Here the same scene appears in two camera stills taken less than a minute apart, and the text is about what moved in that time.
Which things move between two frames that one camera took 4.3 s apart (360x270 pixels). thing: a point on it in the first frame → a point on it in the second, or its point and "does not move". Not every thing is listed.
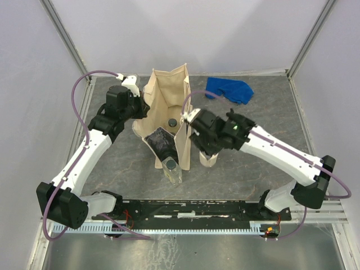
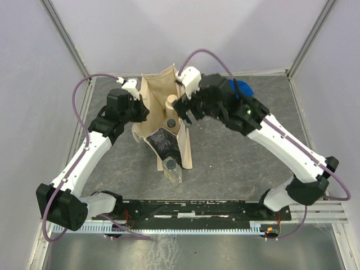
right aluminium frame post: (311, 37) does not move
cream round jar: (208, 161) → (170, 112)
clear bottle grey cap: (172, 171) does not move
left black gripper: (144, 107) does not move
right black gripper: (198, 138) → (183, 106)
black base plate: (195, 212) does not move
